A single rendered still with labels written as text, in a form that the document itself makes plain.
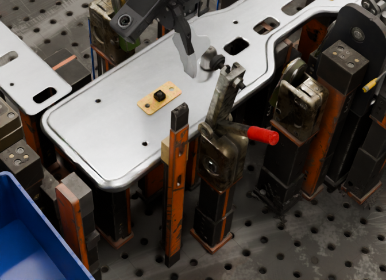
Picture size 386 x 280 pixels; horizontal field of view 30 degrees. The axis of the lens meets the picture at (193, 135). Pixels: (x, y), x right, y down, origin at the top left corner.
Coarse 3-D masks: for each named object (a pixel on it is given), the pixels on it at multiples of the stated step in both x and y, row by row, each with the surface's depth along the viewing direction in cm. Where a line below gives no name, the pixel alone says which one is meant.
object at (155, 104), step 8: (160, 88) 134; (168, 88) 134; (176, 88) 134; (152, 96) 133; (160, 96) 132; (168, 96) 133; (176, 96) 133; (144, 104) 132; (152, 104) 132; (160, 104) 132; (152, 112) 131
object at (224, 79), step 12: (216, 60) 110; (228, 72) 110; (240, 72) 109; (228, 84) 109; (240, 84) 110; (216, 96) 114; (228, 96) 113; (216, 108) 116; (228, 108) 118; (216, 120) 118
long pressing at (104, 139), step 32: (256, 0) 150; (288, 0) 151; (320, 0) 151; (352, 0) 152; (224, 32) 144; (256, 32) 145; (288, 32) 145; (128, 64) 138; (160, 64) 138; (224, 64) 139; (256, 64) 139; (96, 96) 133; (128, 96) 133; (192, 96) 134; (64, 128) 128; (96, 128) 128; (128, 128) 129; (160, 128) 129; (192, 128) 129; (96, 160) 124; (128, 160) 125; (160, 160) 125
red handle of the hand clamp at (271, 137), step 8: (224, 120) 121; (216, 128) 122; (224, 128) 120; (232, 128) 118; (240, 128) 116; (248, 128) 115; (256, 128) 114; (248, 136) 115; (256, 136) 113; (264, 136) 111; (272, 136) 111; (272, 144) 111
